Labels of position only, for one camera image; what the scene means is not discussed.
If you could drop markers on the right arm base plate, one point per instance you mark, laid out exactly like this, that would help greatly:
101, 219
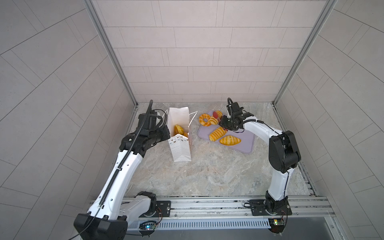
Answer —
269, 207

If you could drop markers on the white cartoon paper bag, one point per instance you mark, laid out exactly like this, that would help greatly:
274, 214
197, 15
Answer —
180, 145

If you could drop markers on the fake croissant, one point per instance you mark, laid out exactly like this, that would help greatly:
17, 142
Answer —
230, 140

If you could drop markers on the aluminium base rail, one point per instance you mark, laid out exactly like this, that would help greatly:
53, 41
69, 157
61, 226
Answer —
233, 207

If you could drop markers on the ring shaped fake bread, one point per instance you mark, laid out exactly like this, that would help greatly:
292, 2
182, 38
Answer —
204, 120

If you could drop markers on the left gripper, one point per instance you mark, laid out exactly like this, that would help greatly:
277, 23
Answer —
163, 133

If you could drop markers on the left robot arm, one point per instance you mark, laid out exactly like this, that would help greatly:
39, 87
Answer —
104, 220

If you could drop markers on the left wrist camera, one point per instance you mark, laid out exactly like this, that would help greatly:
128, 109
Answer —
152, 121

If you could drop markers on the circuit board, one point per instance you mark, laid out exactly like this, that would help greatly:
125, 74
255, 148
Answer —
148, 226
277, 225

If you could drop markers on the right circuit board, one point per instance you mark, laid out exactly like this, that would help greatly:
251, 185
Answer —
277, 225

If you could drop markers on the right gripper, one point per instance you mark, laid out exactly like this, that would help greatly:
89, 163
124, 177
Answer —
226, 122

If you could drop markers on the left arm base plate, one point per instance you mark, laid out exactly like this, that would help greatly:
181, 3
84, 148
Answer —
163, 207

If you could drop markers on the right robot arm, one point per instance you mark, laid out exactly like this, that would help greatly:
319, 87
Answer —
284, 155

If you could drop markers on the left circuit board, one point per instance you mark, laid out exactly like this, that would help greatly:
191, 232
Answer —
148, 226

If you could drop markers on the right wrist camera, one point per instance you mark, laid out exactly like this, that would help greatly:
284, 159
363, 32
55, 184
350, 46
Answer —
235, 108

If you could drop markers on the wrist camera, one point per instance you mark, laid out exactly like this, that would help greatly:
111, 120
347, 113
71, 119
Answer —
235, 108
152, 121

